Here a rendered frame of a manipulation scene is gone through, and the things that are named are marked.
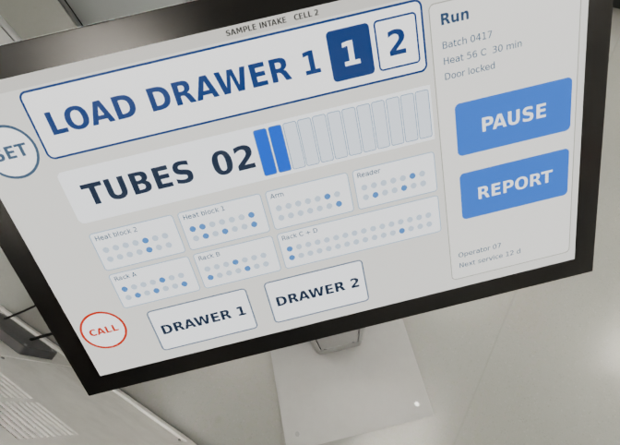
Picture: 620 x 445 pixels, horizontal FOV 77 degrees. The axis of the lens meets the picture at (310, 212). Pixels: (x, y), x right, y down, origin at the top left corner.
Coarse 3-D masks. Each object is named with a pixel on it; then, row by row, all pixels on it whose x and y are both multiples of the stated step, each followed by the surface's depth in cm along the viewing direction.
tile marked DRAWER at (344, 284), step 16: (304, 272) 36; (320, 272) 36; (336, 272) 36; (352, 272) 36; (272, 288) 36; (288, 288) 36; (304, 288) 36; (320, 288) 36; (336, 288) 37; (352, 288) 37; (272, 304) 36; (288, 304) 37; (304, 304) 37; (320, 304) 37; (336, 304) 37; (352, 304) 37; (288, 320) 37
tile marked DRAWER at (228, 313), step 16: (240, 288) 35; (176, 304) 35; (192, 304) 36; (208, 304) 36; (224, 304) 36; (240, 304) 36; (160, 320) 36; (176, 320) 36; (192, 320) 36; (208, 320) 36; (224, 320) 37; (240, 320) 37; (256, 320) 37; (160, 336) 36; (176, 336) 37; (192, 336) 37; (208, 336) 37; (224, 336) 37
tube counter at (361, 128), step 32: (384, 96) 30; (416, 96) 31; (256, 128) 30; (288, 128) 31; (320, 128) 31; (352, 128) 31; (384, 128) 31; (416, 128) 32; (224, 160) 31; (256, 160) 31; (288, 160) 32; (320, 160) 32
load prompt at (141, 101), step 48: (240, 48) 28; (288, 48) 29; (336, 48) 29; (384, 48) 29; (48, 96) 28; (96, 96) 28; (144, 96) 29; (192, 96) 29; (240, 96) 29; (288, 96) 30; (48, 144) 29; (96, 144) 30
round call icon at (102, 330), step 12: (96, 312) 35; (108, 312) 35; (120, 312) 35; (84, 324) 35; (96, 324) 35; (108, 324) 35; (120, 324) 36; (84, 336) 36; (96, 336) 36; (108, 336) 36; (120, 336) 36; (132, 336) 36; (96, 348) 36; (108, 348) 36
